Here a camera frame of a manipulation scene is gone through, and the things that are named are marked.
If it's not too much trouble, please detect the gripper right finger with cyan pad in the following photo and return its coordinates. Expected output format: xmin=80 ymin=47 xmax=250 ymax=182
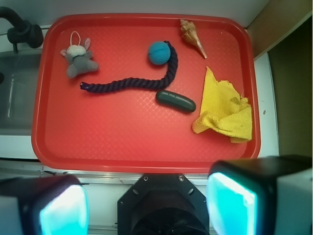
xmin=206 ymin=155 xmax=313 ymax=235

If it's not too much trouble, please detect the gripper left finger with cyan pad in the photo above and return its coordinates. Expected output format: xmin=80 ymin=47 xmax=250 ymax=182
xmin=0 ymin=176 xmax=89 ymax=235

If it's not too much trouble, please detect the gray plush animal toy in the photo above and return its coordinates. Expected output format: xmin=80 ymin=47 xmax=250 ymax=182
xmin=60 ymin=31 xmax=99 ymax=79

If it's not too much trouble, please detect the yellow cloth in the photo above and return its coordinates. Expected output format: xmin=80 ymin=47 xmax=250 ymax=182
xmin=192 ymin=67 xmax=253 ymax=143

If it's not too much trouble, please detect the red plastic tray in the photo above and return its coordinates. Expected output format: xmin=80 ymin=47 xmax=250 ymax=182
xmin=31 ymin=14 xmax=261 ymax=173

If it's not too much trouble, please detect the dark green cucumber toy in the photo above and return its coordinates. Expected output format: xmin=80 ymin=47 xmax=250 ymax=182
xmin=156 ymin=90 xmax=196 ymax=113

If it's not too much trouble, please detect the gray sink basin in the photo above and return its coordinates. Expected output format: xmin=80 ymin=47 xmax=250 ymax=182
xmin=0 ymin=49 xmax=42 ymax=136

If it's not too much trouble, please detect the black faucet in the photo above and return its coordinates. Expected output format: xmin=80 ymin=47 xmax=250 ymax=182
xmin=0 ymin=6 xmax=44 ymax=54

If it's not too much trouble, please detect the blue rubber ball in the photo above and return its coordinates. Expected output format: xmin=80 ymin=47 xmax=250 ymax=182
xmin=148 ymin=41 xmax=171 ymax=65

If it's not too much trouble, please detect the brown spiral seashell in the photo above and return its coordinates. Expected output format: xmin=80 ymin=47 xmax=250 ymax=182
xmin=180 ymin=19 xmax=207 ymax=59

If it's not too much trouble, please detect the black octagonal mount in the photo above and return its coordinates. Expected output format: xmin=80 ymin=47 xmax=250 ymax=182
xmin=117 ymin=174 xmax=209 ymax=235

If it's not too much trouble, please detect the dark purple rope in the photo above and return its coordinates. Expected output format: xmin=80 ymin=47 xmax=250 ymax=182
xmin=80 ymin=41 xmax=179 ymax=94

